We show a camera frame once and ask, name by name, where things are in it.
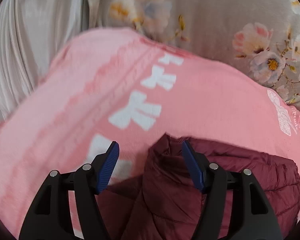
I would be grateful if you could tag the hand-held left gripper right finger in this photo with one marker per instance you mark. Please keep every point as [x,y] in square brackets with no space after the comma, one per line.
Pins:
[192,166]

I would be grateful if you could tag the maroon puffer jacket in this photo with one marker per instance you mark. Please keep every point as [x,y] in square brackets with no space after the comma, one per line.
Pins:
[170,205]

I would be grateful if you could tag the grey floral bed sheet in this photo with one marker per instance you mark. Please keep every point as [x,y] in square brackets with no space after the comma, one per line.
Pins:
[209,12]

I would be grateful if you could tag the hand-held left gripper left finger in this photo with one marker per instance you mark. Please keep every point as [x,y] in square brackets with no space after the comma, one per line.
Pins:
[109,166]

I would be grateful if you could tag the pink printed blanket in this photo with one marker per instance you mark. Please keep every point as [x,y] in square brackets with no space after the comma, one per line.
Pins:
[72,100]

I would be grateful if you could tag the silver satin curtain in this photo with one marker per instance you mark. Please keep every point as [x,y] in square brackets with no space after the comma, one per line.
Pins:
[27,42]

